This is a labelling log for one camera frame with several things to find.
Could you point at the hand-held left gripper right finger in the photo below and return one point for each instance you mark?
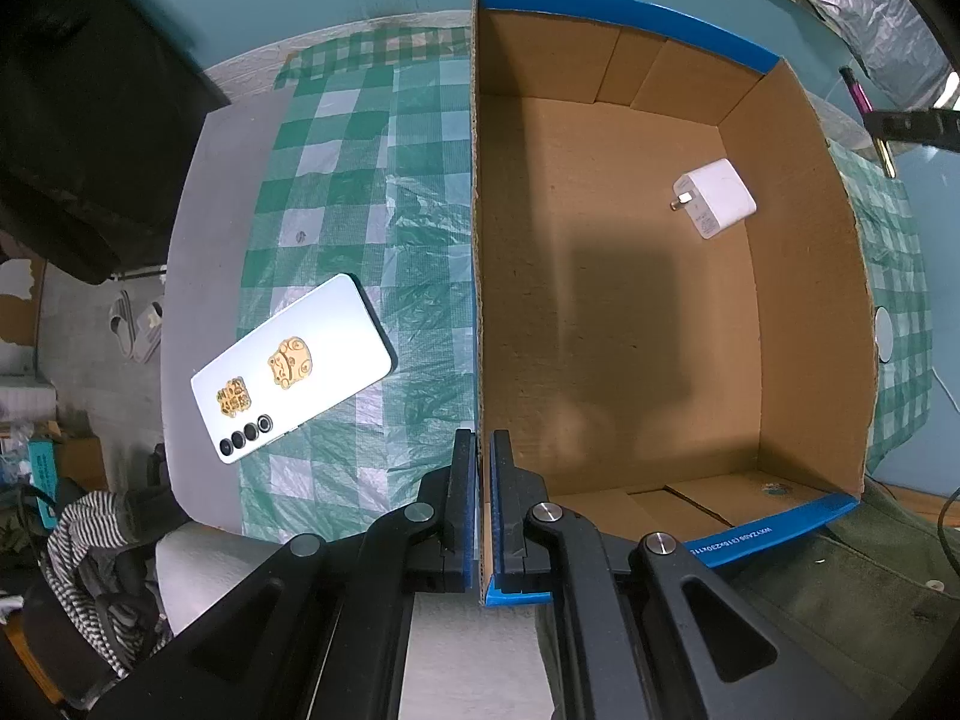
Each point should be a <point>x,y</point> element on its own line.
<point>492,517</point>

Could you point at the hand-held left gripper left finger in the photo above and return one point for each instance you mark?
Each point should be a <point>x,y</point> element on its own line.
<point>471,517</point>

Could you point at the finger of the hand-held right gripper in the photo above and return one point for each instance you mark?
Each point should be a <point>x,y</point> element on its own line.
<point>915,125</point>

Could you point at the white charger plug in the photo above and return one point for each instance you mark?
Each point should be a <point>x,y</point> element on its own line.
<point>718,196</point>

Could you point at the blue-rimmed cardboard box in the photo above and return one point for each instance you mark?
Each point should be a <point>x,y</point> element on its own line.
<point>622,315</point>

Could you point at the pink pen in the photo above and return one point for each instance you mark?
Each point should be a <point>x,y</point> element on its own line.
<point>857,90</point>

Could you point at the white round disc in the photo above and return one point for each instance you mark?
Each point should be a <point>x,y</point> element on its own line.
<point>883,334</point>

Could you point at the white smartphone with gold stickers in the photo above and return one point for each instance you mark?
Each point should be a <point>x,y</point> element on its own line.
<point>315,345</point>

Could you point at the white slipper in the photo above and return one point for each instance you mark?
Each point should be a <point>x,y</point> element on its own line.
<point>124,322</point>
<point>148,334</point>

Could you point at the green checkered tablecloth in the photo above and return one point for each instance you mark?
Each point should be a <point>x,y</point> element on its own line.
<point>337,165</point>

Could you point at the olive green cloth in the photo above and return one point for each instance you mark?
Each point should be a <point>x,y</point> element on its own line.
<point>862,600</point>

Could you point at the striped cloth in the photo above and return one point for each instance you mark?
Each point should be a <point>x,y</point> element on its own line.
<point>82,540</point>

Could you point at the small brown cardboard box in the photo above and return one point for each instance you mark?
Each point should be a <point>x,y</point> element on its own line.
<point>82,461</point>

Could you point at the teal box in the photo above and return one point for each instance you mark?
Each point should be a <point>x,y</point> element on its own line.
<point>41,480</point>

